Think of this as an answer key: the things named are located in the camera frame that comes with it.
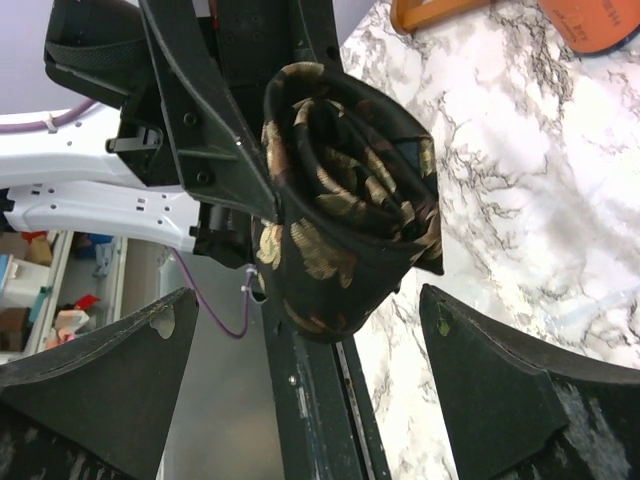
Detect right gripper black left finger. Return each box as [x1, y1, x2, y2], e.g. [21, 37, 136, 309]
[1, 288, 198, 479]

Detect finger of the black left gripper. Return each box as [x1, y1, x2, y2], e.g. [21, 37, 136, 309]
[139, 1, 278, 222]

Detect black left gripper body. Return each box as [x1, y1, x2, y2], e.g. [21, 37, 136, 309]
[104, 1, 339, 269]

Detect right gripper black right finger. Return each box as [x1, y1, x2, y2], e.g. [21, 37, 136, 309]
[419, 285, 639, 479]

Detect black gold floral tie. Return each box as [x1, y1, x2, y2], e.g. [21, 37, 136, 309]
[252, 62, 444, 343]

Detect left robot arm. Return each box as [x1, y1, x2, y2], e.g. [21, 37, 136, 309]
[1, 1, 341, 268]

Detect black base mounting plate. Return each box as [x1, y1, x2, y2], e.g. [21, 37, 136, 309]
[261, 300, 392, 480]

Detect wooden tiered shelf rack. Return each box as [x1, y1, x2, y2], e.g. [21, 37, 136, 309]
[390, 0, 491, 35]

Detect orange pump bottle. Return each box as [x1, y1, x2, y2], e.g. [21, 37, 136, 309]
[536, 0, 640, 55]

